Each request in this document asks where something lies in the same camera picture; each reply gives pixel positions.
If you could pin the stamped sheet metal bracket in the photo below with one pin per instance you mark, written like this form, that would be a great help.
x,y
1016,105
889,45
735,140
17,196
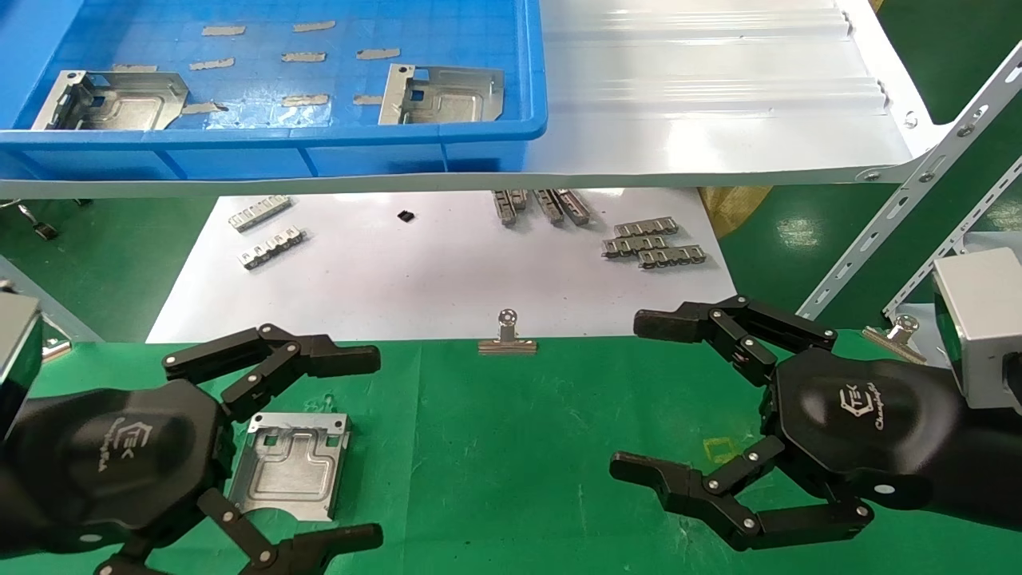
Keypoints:
x,y
291,471
128,104
455,100

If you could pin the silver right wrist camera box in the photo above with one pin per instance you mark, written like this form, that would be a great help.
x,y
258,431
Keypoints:
x,y
978,319

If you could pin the grey tape piece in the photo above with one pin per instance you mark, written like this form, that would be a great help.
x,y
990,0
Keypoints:
x,y
367,100
305,101
314,26
303,57
132,68
378,53
223,30
211,64
204,108

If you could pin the small metal connector strip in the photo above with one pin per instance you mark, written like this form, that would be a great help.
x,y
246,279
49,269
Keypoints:
x,y
575,208
631,247
259,213
549,208
504,209
271,248
645,227
671,257
519,200

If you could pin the white slotted angle rail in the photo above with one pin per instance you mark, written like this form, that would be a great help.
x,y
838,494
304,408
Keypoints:
x,y
958,239
902,200

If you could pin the black caster wheel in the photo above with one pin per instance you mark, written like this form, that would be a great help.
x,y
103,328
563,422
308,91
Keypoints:
x,y
44,230

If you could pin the white paper sheet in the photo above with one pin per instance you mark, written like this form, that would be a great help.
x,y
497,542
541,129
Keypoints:
x,y
439,279

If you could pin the white shelf board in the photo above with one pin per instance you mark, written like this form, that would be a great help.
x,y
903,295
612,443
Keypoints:
x,y
703,120

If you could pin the tan woven bag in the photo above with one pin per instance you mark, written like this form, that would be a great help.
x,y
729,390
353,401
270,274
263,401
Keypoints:
x,y
734,209

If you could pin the grey metal frame beam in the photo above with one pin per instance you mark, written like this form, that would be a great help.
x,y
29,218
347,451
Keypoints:
x,y
72,323

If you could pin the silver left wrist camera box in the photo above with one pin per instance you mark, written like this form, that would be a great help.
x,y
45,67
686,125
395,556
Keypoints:
x,y
14,351

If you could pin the blue plastic bin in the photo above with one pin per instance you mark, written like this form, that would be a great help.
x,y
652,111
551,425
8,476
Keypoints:
x,y
447,32

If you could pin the green table cloth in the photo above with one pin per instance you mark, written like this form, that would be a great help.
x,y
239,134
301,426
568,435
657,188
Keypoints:
x,y
519,463

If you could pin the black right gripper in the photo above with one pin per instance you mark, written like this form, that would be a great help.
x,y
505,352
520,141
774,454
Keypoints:
x,y
866,415

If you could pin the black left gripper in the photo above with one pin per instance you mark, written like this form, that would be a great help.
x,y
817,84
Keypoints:
x,y
120,451

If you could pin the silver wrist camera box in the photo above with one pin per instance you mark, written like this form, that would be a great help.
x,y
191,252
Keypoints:
x,y
14,351
978,319

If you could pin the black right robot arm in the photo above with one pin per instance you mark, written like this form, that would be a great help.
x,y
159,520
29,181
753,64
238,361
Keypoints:
x,y
998,479

